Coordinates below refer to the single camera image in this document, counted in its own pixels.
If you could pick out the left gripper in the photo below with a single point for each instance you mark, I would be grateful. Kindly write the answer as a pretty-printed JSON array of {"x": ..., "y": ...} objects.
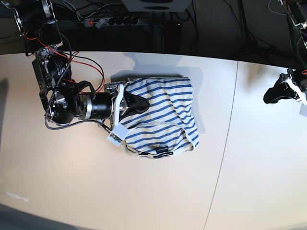
[{"x": 281, "y": 90}]

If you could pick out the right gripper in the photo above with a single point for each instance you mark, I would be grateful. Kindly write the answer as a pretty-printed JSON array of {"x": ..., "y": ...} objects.
[{"x": 102, "y": 105}]

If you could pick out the blue white striped T-shirt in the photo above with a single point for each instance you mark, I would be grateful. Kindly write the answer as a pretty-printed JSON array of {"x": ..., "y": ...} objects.
[{"x": 168, "y": 127}]

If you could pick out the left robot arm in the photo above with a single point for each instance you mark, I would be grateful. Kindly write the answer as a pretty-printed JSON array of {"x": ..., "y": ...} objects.
[{"x": 295, "y": 12}]

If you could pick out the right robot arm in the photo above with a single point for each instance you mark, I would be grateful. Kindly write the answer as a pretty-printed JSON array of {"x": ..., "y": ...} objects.
[{"x": 67, "y": 102}]

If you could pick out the black power adapter box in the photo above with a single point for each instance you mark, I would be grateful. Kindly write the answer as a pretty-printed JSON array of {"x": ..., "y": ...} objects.
[{"x": 172, "y": 28}]

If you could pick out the black power strip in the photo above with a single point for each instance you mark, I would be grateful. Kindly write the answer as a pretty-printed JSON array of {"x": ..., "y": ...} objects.
[{"x": 111, "y": 21}]

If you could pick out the grey monitor stand base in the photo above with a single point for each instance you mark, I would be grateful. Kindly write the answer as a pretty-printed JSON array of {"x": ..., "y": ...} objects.
[{"x": 156, "y": 5}]

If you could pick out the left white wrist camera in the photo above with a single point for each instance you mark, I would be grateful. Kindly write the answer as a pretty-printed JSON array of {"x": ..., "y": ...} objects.
[{"x": 301, "y": 97}]

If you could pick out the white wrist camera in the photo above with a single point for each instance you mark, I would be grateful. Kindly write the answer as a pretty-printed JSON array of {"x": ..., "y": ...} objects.
[
  {"x": 118, "y": 132},
  {"x": 301, "y": 97}
]

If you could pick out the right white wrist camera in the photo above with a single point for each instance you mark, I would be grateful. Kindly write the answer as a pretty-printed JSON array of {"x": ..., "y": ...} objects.
[{"x": 118, "y": 132}]

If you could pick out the aluminium table frame post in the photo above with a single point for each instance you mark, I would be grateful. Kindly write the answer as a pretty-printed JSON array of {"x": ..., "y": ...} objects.
[{"x": 158, "y": 39}]

